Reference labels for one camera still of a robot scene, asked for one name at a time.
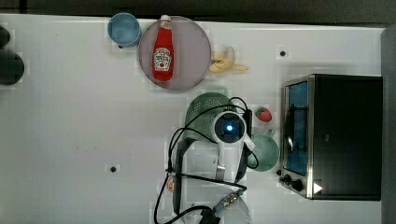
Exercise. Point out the peeled toy banana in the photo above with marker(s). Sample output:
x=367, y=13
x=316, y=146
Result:
x=224, y=62

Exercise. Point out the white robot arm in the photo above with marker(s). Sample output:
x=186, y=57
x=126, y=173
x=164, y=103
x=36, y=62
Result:
x=209, y=164

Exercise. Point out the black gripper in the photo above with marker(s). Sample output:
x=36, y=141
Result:
x=248, y=120

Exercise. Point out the blue cup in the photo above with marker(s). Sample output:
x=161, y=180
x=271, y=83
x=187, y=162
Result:
x=124, y=29

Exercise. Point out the green mug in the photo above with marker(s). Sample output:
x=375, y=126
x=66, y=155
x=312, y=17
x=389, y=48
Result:
x=266, y=153

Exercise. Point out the grey round plate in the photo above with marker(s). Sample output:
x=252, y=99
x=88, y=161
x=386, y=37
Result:
x=192, y=52

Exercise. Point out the black toaster oven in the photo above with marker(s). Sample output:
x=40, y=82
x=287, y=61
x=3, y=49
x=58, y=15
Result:
x=331, y=137

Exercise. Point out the red toy strawberry near oven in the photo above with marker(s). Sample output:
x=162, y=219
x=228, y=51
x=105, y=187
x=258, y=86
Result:
x=263, y=114

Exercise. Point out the red ketchup bottle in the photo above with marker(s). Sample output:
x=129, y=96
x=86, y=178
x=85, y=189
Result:
x=163, y=52

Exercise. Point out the toy orange slice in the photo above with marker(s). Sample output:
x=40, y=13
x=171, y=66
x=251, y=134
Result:
x=170, y=184

